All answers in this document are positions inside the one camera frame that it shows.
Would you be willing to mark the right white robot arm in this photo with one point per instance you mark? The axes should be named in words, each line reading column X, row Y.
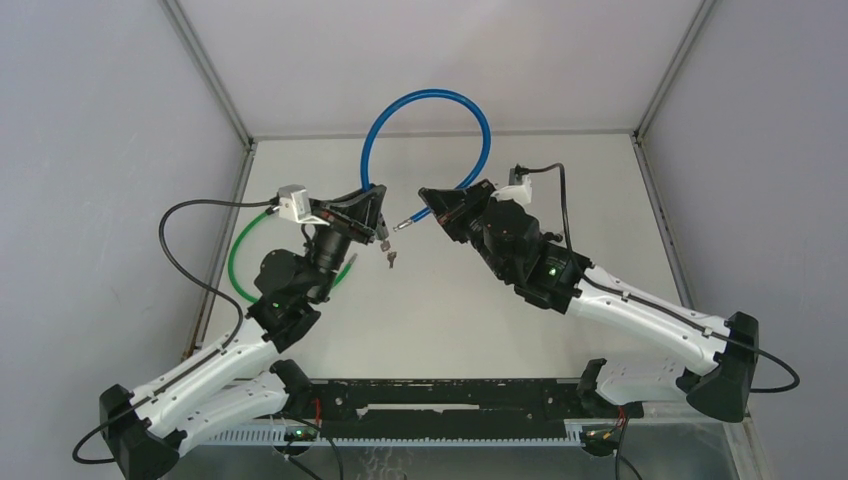
column 717, row 355

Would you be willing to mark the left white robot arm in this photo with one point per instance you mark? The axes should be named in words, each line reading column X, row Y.
column 240, row 375

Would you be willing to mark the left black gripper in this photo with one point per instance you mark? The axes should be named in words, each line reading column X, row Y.
column 343, row 217

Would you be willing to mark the silver keys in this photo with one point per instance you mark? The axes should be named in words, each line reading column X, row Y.
column 386, row 247

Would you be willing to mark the green cable lock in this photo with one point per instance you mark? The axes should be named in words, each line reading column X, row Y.
column 240, row 241

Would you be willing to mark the white slotted cable duct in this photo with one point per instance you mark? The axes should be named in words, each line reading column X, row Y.
column 565, row 434

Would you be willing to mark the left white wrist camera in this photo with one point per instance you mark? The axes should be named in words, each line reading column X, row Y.
column 293, row 204

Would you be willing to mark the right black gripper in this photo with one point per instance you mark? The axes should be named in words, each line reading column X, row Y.
column 454, row 206

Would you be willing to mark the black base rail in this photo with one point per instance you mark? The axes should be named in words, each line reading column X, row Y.
column 469, row 408

